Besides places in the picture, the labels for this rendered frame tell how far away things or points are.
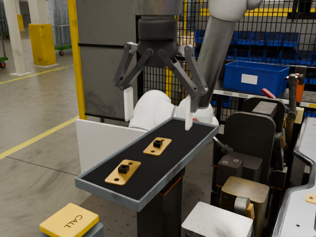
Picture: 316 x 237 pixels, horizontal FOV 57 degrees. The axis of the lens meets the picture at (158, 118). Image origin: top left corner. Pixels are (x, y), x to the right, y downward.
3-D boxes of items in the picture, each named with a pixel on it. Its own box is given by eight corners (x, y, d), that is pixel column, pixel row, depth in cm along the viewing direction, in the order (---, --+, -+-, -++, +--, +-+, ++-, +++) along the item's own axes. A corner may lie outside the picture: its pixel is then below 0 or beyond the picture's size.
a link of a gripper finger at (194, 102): (193, 86, 57) (208, 87, 56) (192, 110, 59) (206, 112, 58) (191, 87, 56) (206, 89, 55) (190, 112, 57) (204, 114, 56)
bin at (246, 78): (276, 97, 146) (280, 71, 141) (222, 87, 164) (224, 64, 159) (287, 90, 158) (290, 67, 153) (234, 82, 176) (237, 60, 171)
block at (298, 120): (288, 187, 129) (303, 109, 116) (280, 185, 131) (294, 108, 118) (289, 183, 132) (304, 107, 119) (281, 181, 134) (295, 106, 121)
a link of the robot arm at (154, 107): (128, 135, 141) (141, 96, 148) (164, 145, 139) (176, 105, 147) (125, 123, 125) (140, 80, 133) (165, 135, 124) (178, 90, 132)
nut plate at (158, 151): (159, 156, 60) (159, 151, 59) (142, 153, 61) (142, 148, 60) (172, 140, 67) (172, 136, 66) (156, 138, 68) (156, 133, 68)
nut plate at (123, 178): (123, 186, 50) (123, 180, 49) (103, 182, 51) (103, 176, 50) (141, 163, 57) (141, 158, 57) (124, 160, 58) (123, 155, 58)
